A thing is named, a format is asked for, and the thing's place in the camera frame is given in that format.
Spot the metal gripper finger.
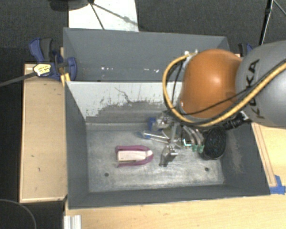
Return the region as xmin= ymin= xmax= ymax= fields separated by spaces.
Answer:
xmin=159 ymin=145 xmax=172 ymax=167
xmin=167 ymin=146 xmax=180 ymax=164

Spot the clear tube with blue tip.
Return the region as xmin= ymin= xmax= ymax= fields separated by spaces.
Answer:
xmin=136 ymin=131 xmax=170 ymax=144

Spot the small blue plastic clip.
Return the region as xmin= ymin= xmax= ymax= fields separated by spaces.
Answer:
xmin=147 ymin=117 xmax=158 ymax=131

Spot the purple and white stapler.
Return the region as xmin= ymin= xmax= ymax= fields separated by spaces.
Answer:
xmin=114 ymin=145 xmax=155 ymax=168

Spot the black round perforated disc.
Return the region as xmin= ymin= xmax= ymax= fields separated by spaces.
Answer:
xmin=201 ymin=126 xmax=227 ymax=161

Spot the grey metal bin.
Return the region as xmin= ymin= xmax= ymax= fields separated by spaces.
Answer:
xmin=62 ymin=27 xmax=271 ymax=210

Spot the pale wood board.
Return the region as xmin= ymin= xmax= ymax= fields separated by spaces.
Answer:
xmin=19 ymin=63 xmax=69 ymax=204

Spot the black cylinder on white bracket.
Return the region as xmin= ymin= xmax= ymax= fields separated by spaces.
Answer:
xmin=224 ymin=112 xmax=251 ymax=131

